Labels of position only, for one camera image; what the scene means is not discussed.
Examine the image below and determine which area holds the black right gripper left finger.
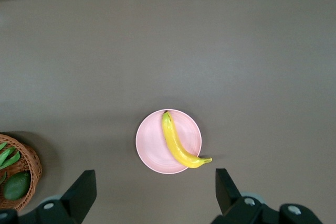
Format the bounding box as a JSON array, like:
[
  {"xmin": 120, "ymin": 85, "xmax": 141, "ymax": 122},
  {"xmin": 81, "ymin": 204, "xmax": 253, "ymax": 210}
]
[{"xmin": 0, "ymin": 169, "xmax": 98, "ymax": 224}]

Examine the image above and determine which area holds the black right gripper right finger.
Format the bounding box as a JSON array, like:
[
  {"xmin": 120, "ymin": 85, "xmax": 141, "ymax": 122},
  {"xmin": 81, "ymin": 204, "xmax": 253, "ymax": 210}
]
[{"xmin": 211, "ymin": 167, "xmax": 322, "ymax": 224}]

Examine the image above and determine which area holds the yellow banana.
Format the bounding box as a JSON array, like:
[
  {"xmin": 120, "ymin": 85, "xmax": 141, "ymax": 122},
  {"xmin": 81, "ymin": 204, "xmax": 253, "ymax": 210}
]
[{"xmin": 161, "ymin": 110, "xmax": 213, "ymax": 169}]

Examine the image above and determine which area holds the brown wicker basket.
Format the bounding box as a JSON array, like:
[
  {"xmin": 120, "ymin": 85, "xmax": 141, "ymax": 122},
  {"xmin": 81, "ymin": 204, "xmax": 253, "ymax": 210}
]
[{"xmin": 0, "ymin": 133, "xmax": 43, "ymax": 212}]

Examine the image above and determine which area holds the green avocado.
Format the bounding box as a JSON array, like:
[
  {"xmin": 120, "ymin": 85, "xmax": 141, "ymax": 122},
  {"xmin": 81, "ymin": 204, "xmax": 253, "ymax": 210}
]
[{"xmin": 3, "ymin": 172, "xmax": 32, "ymax": 201}]

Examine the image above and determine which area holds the pink dragon fruit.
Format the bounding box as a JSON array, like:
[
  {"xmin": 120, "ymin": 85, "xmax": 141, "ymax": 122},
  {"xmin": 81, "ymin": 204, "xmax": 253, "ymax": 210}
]
[{"xmin": 0, "ymin": 142, "xmax": 22, "ymax": 186}]

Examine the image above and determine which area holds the pink plate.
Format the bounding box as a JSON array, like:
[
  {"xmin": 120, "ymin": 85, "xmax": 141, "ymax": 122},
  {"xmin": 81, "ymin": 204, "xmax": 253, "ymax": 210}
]
[{"xmin": 135, "ymin": 108, "xmax": 203, "ymax": 175}]

